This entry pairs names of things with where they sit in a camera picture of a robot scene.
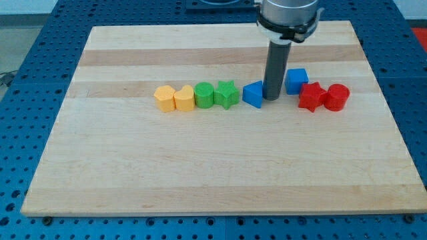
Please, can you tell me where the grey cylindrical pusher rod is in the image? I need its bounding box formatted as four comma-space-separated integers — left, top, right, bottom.
262, 41, 291, 101

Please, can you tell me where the green star block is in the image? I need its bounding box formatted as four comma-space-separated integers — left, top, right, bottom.
214, 81, 240, 110

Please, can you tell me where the black cable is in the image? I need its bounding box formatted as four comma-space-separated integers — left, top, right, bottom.
0, 69, 18, 88

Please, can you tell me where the yellow heart block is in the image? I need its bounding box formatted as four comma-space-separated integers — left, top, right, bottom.
174, 85, 195, 111

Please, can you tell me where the red cylinder block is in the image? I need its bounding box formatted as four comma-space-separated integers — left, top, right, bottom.
324, 84, 350, 111

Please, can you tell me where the yellow pentagon block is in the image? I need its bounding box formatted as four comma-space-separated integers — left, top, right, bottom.
153, 85, 175, 113

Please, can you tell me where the blue cube block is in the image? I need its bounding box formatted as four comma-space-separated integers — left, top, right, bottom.
284, 69, 309, 95

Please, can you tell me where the green cylinder block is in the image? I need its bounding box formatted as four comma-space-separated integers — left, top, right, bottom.
194, 82, 214, 109

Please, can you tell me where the red star block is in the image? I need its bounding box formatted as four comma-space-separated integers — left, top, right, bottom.
298, 82, 327, 113

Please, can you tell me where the wooden board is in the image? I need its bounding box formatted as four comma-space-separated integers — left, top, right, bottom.
21, 21, 426, 217

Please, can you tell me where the blue triangle block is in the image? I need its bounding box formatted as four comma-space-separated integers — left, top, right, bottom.
242, 81, 263, 109

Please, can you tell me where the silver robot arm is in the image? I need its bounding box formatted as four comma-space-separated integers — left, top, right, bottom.
256, 0, 324, 101

